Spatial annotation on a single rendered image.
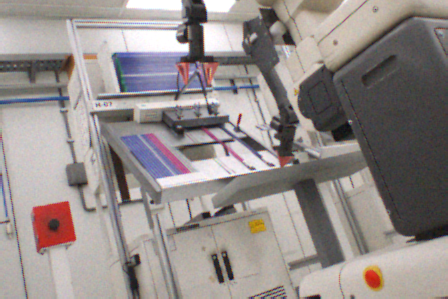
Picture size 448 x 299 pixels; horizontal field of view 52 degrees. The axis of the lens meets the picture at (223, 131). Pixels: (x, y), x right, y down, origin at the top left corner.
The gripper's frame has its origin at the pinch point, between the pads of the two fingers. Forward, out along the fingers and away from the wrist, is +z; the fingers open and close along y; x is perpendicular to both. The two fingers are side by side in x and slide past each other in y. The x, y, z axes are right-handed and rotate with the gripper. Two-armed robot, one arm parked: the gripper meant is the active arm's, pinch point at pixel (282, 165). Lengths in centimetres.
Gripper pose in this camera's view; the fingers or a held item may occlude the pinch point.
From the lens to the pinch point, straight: 207.3
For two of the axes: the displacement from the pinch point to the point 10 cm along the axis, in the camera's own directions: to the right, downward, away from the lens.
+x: 5.2, 4.0, -7.6
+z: -1.3, 9.1, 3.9
